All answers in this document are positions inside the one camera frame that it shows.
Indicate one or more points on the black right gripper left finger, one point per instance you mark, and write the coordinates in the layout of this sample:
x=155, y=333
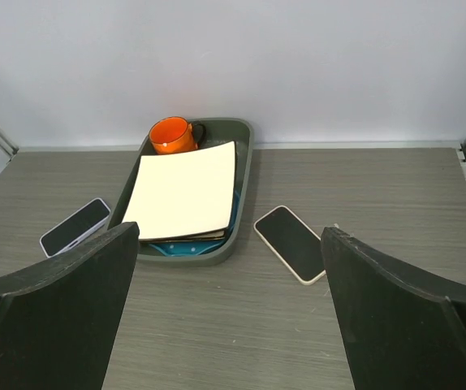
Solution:
x=59, y=317

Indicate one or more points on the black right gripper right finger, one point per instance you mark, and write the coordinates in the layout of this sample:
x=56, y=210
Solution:
x=402, y=327

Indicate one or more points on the phone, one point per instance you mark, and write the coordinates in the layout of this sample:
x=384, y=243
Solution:
x=75, y=228
x=294, y=243

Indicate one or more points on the phone in cream case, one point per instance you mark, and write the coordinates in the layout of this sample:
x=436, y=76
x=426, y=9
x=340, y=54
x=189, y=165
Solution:
x=294, y=243

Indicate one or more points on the blue dotted plate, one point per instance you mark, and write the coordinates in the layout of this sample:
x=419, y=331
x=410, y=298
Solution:
x=197, y=247

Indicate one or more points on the white square plate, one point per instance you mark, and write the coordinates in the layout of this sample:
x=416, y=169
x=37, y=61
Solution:
x=187, y=194

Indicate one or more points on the orange mug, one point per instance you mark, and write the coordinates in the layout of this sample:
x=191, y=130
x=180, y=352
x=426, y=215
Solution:
x=175, y=135

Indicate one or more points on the dark green plastic tray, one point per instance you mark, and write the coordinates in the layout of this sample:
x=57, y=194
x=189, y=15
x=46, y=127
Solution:
x=217, y=130

